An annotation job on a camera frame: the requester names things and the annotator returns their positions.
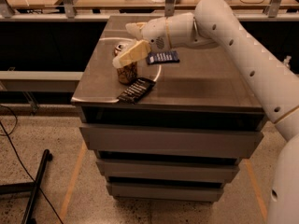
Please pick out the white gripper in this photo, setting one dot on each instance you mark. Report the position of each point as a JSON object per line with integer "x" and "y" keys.
{"x": 154, "y": 32}

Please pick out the orange soda can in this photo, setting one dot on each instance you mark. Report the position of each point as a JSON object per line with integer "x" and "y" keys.
{"x": 128, "y": 73}

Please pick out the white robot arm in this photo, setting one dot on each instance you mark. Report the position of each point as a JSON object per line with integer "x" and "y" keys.
{"x": 275, "y": 86}

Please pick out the black chocolate rxbar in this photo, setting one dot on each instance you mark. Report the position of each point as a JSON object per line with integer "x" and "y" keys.
{"x": 136, "y": 91}

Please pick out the blue snack bar wrapper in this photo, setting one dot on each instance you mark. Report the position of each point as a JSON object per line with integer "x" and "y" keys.
{"x": 162, "y": 57}

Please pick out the grey drawer cabinet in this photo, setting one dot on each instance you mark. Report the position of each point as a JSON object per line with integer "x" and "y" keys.
{"x": 183, "y": 140}

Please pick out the clear sanitizer bottle right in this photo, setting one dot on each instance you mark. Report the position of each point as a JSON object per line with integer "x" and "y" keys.
{"x": 286, "y": 61}

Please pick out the black stand leg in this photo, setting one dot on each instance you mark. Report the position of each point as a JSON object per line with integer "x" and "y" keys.
{"x": 32, "y": 187}

